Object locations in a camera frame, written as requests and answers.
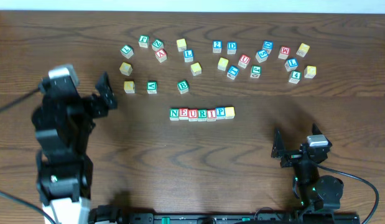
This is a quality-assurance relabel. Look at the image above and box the red A block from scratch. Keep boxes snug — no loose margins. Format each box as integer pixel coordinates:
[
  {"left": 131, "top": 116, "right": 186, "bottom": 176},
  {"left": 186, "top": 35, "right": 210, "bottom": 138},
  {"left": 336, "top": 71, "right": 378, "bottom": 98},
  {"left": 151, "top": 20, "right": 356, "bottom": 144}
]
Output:
[{"left": 155, "top": 49, "right": 167, "bottom": 63}]

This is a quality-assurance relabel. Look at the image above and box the blue P block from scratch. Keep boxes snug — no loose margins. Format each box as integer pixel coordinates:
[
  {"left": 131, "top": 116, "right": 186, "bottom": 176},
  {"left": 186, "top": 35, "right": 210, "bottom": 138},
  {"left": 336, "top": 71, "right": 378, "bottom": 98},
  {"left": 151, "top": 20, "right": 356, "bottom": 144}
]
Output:
[{"left": 215, "top": 107, "right": 226, "bottom": 119}]

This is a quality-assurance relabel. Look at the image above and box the green N block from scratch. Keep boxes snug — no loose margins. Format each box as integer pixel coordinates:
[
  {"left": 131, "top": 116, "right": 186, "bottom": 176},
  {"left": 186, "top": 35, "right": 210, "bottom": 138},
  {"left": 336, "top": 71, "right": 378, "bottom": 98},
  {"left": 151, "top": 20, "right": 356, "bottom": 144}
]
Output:
[{"left": 169, "top": 108, "right": 179, "bottom": 121}]

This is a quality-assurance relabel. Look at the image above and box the red I block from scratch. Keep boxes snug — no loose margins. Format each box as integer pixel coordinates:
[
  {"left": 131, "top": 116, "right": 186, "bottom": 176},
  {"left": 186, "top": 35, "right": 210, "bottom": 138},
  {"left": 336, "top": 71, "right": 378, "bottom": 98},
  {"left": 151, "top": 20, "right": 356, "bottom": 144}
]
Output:
[{"left": 207, "top": 109, "right": 217, "bottom": 121}]

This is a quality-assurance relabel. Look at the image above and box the red E block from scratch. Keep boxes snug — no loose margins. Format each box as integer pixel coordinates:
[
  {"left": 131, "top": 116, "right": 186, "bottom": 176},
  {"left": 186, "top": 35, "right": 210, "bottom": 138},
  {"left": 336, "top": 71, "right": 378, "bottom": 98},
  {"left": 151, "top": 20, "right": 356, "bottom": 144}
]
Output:
[{"left": 179, "top": 108, "right": 188, "bottom": 120}]

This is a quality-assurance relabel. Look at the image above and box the green R block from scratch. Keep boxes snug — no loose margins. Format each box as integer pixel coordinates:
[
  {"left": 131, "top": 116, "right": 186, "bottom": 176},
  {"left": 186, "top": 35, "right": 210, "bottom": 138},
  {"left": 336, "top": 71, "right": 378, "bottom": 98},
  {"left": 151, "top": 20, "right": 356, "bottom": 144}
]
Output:
[{"left": 198, "top": 109, "right": 208, "bottom": 122}]

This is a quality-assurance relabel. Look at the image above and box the blue L block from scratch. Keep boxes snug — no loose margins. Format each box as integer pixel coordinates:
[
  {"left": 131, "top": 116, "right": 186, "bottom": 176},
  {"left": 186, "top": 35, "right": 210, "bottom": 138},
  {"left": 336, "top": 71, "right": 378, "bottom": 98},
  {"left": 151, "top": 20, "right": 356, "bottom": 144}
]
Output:
[{"left": 183, "top": 49, "right": 194, "bottom": 63}]

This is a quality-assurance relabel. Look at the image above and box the red u block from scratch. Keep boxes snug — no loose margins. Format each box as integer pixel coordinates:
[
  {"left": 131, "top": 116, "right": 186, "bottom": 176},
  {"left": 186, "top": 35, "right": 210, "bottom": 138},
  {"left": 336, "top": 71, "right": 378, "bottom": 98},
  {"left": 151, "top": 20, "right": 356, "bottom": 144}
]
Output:
[
  {"left": 188, "top": 109, "right": 198, "bottom": 122},
  {"left": 238, "top": 54, "right": 251, "bottom": 68}
]

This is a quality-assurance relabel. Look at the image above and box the yellow O block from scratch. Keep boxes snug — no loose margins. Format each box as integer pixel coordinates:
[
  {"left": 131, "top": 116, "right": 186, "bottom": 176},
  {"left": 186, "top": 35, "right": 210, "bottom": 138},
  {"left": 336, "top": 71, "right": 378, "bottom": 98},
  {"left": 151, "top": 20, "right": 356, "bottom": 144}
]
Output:
[{"left": 190, "top": 62, "right": 202, "bottom": 76}]

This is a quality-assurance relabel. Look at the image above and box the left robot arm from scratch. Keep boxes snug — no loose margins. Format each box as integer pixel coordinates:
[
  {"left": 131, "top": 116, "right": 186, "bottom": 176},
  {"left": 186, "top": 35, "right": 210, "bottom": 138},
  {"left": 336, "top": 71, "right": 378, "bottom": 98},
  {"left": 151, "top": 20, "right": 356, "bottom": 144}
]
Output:
[{"left": 32, "top": 73, "right": 118, "bottom": 223}]

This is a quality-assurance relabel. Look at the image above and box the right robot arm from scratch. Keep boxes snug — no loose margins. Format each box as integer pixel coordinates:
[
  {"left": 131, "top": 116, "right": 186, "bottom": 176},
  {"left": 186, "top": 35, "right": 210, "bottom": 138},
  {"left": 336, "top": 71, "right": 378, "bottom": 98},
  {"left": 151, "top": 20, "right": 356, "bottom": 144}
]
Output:
[{"left": 271, "top": 124, "right": 344, "bottom": 223}]

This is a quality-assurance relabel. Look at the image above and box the yellow K block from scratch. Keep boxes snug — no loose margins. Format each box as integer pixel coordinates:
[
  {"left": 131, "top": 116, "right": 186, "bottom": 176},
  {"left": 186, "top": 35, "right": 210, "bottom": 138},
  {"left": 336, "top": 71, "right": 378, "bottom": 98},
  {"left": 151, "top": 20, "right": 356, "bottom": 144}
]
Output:
[{"left": 124, "top": 81, "right": 136, "bottom": 94}]

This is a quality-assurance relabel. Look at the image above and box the yellow C block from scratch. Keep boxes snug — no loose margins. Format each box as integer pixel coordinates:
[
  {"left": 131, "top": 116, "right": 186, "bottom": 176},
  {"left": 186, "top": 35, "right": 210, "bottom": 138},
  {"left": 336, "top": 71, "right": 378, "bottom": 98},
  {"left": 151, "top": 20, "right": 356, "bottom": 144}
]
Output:
[{"left": 119, "top": 62, "right": 132, "bottom": 76}]

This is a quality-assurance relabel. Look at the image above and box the green L block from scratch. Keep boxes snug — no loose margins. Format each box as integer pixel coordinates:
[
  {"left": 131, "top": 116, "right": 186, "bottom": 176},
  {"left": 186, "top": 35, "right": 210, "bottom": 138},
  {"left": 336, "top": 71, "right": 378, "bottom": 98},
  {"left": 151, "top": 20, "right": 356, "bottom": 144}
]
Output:
[{"left": 120, "top": 45, "right": 134, "bottom": 59}]

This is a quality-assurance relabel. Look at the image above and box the green V block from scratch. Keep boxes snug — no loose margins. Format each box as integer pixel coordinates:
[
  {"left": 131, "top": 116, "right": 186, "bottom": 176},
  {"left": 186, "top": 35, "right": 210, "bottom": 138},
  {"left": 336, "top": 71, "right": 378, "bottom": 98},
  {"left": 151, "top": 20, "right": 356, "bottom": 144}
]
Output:
[{"left": 147, "top": 81, "right": 157, "bottom": 94}]

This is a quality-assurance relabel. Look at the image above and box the green 4 block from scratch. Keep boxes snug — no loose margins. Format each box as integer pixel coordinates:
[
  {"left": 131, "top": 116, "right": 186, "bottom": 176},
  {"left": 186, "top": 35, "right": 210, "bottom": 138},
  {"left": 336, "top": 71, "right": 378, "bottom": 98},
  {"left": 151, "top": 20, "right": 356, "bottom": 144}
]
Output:
[{"left": 289, "top": 70, "right": 302, "bottom": 84}]

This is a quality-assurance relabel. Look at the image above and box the yellow block far right low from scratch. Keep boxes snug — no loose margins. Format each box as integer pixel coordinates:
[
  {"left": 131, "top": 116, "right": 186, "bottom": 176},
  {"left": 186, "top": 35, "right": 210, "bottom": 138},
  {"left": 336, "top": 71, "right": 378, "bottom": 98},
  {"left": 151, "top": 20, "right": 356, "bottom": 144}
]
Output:
[{"left": 304, "top": 65, "right": 317, "bottom": 78}]

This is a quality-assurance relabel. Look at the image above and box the green j block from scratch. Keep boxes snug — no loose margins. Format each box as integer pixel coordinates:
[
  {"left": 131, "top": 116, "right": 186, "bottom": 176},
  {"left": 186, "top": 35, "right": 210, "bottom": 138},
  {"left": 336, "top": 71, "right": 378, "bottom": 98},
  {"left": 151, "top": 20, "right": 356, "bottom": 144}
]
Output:
[
  {"left": 138, "top": 35, "right": 149, "bottom": 48},
  {"left": 250, "top": 65, "right": 262, "bottom": 78}
]

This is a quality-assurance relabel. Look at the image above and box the green Z block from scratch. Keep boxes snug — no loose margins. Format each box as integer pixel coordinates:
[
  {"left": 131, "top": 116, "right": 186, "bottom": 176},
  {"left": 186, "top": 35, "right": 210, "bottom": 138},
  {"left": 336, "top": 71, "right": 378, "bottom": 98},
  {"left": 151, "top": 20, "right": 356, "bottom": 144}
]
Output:
[{"left": 152, "top": 39, "right": 164, "bottom": 52}]

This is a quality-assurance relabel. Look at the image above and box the blue I block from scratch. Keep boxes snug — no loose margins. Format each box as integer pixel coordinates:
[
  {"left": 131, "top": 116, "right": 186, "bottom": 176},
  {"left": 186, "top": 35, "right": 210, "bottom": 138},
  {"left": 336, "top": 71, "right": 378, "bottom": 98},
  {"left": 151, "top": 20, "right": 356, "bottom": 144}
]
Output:
[{"left": 285, "top": 58, "right": 299, "bottom": 72}]

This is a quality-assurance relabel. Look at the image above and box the green B block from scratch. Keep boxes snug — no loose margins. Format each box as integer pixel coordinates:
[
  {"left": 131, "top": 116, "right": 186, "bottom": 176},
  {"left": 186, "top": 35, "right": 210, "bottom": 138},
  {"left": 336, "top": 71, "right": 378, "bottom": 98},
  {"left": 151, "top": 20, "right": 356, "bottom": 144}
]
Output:
[{"left": 177, "top": 80, "right": 189, "bottom": 94}]

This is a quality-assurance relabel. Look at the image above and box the green J block right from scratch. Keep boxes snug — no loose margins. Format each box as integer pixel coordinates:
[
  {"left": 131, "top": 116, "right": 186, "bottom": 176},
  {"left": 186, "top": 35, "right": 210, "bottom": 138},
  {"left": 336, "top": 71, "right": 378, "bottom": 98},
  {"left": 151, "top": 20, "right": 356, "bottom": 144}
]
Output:
[{"left": 250, "top": 65, "right": 262, "bottom": 78}]

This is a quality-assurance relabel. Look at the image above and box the red M block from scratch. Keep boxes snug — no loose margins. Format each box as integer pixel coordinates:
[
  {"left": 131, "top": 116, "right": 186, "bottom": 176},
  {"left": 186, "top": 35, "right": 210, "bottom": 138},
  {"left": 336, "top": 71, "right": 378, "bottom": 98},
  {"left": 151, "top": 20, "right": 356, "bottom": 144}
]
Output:
[{"left": 278, "top": 46, "right": 290, "bottom": 60}]

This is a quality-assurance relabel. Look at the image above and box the yellow S block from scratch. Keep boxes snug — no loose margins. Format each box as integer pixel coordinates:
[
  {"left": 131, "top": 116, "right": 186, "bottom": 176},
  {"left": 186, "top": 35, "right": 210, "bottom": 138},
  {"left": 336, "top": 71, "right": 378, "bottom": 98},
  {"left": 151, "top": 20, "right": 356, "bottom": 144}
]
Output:
[{"left": 176, "top": 39, "right": 187, "bottom": 52}]

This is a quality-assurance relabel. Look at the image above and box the blue T block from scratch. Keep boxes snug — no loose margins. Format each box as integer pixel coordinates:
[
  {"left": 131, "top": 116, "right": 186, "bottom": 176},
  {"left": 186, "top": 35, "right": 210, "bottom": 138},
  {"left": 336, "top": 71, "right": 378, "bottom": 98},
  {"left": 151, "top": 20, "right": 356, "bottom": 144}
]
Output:
[{"left": 226, "top": 65, "right": 239, "bottom": 80}]

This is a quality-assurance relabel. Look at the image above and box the blue 5 block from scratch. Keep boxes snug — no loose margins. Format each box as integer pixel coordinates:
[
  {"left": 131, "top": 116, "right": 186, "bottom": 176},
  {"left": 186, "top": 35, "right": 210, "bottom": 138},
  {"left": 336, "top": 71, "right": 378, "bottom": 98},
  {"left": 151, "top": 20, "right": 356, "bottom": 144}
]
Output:
[{"left": 256, "top": 50, "right": 269, "bottom": 63}]

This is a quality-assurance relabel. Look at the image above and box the blue D block right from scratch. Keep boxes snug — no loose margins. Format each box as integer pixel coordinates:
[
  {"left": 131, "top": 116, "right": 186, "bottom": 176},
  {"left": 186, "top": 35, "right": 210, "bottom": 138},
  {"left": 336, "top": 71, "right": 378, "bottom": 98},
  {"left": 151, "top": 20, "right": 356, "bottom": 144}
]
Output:
[{"left": 262, "top": 40, "right": 274, "bottom": 54}]

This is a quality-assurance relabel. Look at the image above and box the blue d block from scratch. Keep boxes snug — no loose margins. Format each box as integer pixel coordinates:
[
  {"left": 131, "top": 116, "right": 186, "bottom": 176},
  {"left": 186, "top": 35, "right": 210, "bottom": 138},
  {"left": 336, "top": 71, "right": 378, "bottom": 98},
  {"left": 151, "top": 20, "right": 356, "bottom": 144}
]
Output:
[
  {"left": 227, "top": 42, "right": 237, "bottom": 55},
  {"left": 262, "top": 40, "right": 274, "bottom": 54}
]

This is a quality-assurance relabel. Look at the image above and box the yellow Q block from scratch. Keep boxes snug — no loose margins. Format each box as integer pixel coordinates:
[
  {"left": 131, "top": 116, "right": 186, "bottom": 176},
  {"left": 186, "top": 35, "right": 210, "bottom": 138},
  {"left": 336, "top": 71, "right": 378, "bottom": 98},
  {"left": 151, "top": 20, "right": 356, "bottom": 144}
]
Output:
[{"left": 218, "top": 57, "right": 229, "bottom": 71}]

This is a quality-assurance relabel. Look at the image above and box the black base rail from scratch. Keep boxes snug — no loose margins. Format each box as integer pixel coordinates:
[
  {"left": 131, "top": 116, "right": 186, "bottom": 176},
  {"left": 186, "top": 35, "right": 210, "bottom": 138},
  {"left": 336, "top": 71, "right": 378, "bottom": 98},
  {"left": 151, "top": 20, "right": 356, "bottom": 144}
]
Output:
[{"left": 87, "top": 205, "right": 360, "bottom": 224}]

